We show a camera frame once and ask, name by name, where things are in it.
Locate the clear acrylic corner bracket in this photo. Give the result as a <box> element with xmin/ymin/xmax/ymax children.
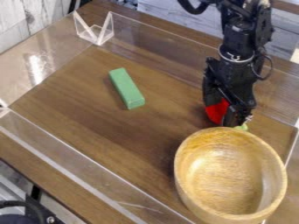
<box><xmin>73</xmin><ymin>11</ymin><xmax>115</xmax><ymax>46</ymax></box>

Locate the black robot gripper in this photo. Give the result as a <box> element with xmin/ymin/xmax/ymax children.
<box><xmin>202</xmin><ymin>57</ymin><xmax>265</xmax><ymax>127</ymax></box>

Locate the red plush strawberry toy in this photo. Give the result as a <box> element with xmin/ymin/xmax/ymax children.
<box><xmin>205</xmin><ymin>98</ymin><xmax>230</xmax><ymax>126</ymax></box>

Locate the wooden bowl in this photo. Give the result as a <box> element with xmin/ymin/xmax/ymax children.
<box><xmin>174</xmin><ymin>127</ymin><xmax>288</xmax><ymax>224</ymax></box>

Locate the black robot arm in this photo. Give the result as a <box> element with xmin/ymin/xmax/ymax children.
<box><xmin>178</xmin><ymin>0</ymin><xmax>276</xmax><ymax>127</ymax></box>

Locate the green rectangular block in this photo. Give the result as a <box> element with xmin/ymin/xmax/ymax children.
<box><xmin>109</xmin><ymin>67</ymin><xmax>146</xmax><ymax>109</ymax></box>

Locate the clear acrylic tray wall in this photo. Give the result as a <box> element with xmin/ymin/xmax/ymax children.
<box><xmin>0</xmin><ymin>7</ymin><xmax>299</xmax><ymax>224</ymax></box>

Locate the black cable and mount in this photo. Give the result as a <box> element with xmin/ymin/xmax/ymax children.
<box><xmin>0</xmin><ymin>197</ymin><xmax>67</xmax><ymax>224</ymax></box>

